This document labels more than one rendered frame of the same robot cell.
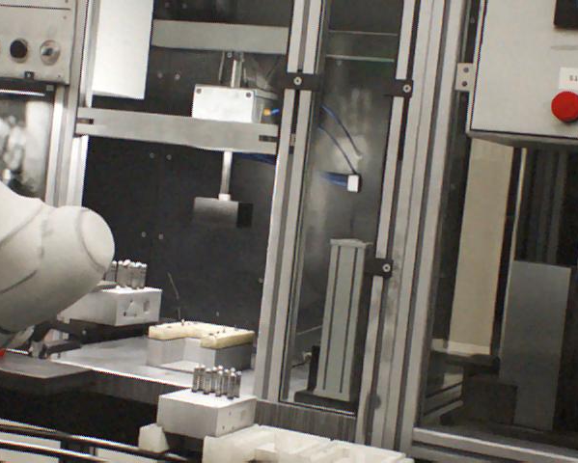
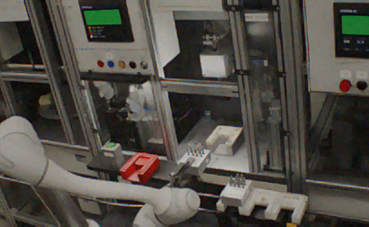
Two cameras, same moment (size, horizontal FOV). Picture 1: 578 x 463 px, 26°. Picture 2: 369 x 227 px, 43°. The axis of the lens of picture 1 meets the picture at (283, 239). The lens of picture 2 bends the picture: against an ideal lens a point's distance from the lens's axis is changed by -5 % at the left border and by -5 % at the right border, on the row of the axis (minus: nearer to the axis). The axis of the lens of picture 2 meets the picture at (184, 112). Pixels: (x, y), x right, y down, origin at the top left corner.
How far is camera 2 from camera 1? 0.95 m
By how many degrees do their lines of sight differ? 26
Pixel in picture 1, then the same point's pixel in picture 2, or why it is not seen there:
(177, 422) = (228, 202)
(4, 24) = (124, 56)
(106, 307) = (194, 170)
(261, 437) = (256, 195)
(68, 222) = (183, 202)
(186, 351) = (220, 140)
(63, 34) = (147, 59)
